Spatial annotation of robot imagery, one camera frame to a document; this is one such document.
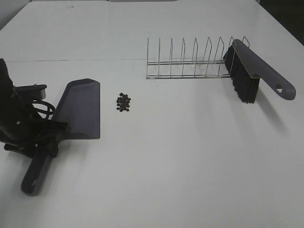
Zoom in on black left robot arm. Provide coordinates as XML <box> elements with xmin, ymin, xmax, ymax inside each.
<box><xmin>0</xmin><ymin>59</ymin><xmax>68</xmax><ymax>158</ymax></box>

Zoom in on pile of coffee beans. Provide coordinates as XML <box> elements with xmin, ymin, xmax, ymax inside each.
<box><xmin>116</xmin><ymin>93</ymin><xmax>131</xmax><ymax>112</ymax></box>

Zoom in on grey plastic dustpan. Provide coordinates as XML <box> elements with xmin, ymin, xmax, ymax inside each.
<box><xmin>21</xmin><ymin>78</ymin><xmax>101</xmax><ymax>196</ymax></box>

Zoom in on chrome wire dish rack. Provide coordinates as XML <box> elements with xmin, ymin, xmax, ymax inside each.
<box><xmin>145</xmin><ymin>36</ymin><xmax>236</xmax><ymax>79</ymax></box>

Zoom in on black gripper cable loops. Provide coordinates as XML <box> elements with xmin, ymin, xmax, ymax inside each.
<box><xmin>30</xmin><ymin>99</ymin><xmax>56</xmax><ymax>121</ymax></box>

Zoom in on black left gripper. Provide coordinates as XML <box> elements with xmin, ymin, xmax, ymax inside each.
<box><xmin>0</xmin><ymin>84</ymin><xmax>70</xmax><ymax>157</ymax></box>

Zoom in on grey hand brush black bristles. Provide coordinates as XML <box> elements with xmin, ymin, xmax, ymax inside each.
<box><xmin>223</xmin><ymin>39</ymin><xmax>296</xmax><ymax>104</ymax></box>

